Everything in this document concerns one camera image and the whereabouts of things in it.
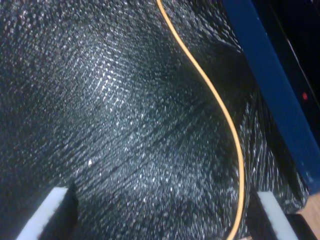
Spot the yellow network cable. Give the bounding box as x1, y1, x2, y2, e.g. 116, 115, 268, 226
156, 0, 248, 240

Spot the black bubble mat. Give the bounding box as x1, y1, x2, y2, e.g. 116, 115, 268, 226
0, 0, 310, 240

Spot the blue flat rack unit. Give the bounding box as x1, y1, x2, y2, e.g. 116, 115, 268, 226
222, 0, 320, 199

